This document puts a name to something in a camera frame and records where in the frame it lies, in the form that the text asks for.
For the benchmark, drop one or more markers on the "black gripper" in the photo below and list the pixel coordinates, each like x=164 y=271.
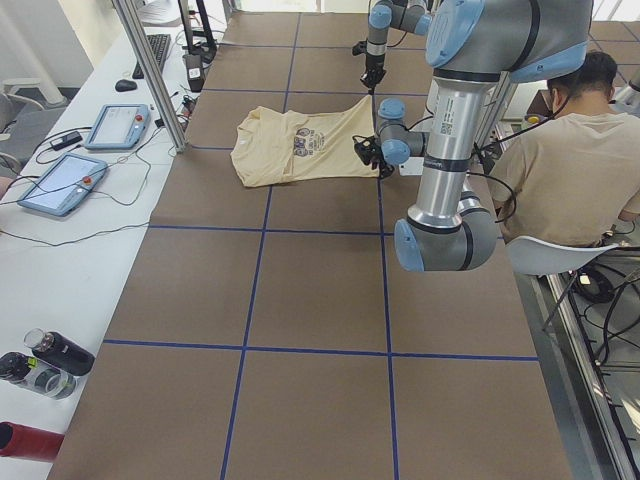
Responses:
x=382 y=163
x=373 y=64

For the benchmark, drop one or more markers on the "cream long-sleeve printed shirt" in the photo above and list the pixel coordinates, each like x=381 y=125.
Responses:
x=274 y=148

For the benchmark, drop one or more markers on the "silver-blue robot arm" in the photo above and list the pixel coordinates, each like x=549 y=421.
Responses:
x=469 y=45
x=407 y=16

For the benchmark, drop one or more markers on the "white chair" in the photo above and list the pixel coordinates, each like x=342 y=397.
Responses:
x=532 y=256

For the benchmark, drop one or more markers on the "person in beige shirt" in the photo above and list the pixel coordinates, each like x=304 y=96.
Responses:
x=569 y=180

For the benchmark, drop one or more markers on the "black keyboard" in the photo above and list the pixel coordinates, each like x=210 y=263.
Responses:
x=159 y=45

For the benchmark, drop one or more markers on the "black computer mouse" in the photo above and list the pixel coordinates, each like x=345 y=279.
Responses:
x=125 y=85

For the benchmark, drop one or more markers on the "upper blue teach pendant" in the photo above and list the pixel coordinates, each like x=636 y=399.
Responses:
x=118 y=127

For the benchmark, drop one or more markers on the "blue teach pendant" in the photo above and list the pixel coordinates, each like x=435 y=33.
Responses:
x=65 y=185
x=118 y=127

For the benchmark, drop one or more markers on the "lower blue teach pendant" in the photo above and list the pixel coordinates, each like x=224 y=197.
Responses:
x=65 y=185

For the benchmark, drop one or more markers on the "black water bottle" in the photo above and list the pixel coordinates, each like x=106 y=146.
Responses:
x=57 y=350

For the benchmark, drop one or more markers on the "clear plastic bottle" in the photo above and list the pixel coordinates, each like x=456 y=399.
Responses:
x=36 y=375

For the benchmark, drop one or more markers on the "red bottle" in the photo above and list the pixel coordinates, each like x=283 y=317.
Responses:
x=25 y=442

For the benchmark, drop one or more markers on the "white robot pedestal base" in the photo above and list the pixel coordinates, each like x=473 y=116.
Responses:
x=414 y=165

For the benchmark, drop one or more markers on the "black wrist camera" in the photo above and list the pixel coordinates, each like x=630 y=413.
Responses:
x=359 y=48
x=367 y=150

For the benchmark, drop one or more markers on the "aluminium frame post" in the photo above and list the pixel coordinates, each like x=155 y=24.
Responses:
x=127 y=14

